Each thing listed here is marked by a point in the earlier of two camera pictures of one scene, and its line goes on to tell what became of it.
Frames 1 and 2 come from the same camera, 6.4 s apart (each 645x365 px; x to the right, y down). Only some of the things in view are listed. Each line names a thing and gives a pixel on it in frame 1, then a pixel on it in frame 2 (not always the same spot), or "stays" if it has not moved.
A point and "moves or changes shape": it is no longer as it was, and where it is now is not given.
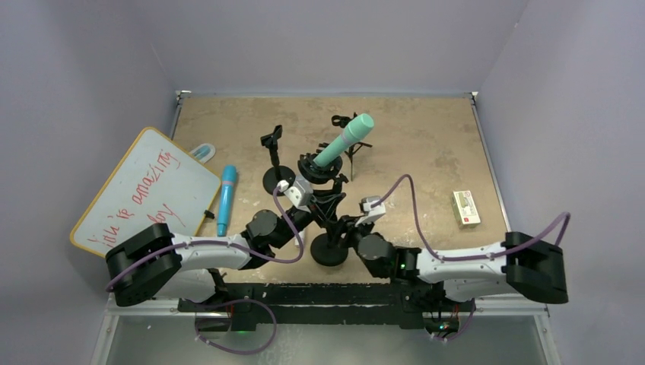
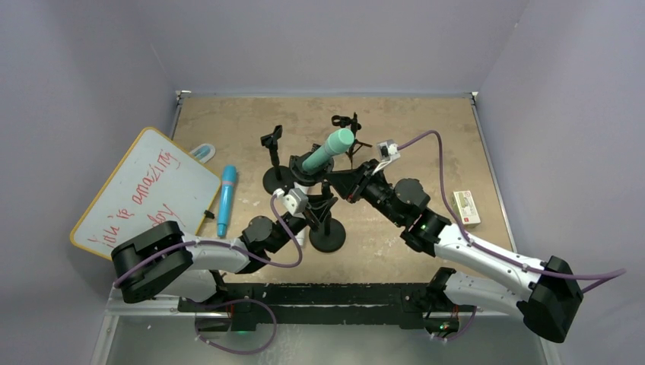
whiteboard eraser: [204, 151] stays
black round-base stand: [277, 172] stays
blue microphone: [228, 181] stays
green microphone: [353, 132] moves or changes shape
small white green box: [465, 209] stays
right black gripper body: [353, 233] -> [372, 192]
